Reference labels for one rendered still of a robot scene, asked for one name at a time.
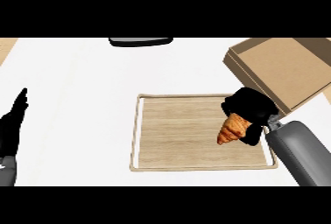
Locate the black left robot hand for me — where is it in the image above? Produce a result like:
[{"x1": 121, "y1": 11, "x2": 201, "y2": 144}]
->
[{"x1": 0, "y1": 87, "x2": 30, "y2": 158}]

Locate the pale wooden tray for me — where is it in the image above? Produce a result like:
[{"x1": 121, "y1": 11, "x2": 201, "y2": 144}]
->
[{"x1": 129, "y1": 93, "x2": 279, "y2": 172}]

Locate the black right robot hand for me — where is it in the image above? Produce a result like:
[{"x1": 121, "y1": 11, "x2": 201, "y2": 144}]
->
[{"x1": 220, "y1": 87, "x2": 281, "y2": 147}]

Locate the tan wooden board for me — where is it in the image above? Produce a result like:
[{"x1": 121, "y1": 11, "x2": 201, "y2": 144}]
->
[{"x1": 0, "y1": 38, "x2": 19, "y2": 67}]

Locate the brown cardboard box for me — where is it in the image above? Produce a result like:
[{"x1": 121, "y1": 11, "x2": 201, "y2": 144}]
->
[{"x1": 222, "y1": 38, "x2": 331, "y2": 117}]

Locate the golden brown croissant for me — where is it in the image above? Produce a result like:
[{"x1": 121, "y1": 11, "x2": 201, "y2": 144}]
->
[{"x1": 216, "y1": 112, "x2": 254, "y2": 146}]

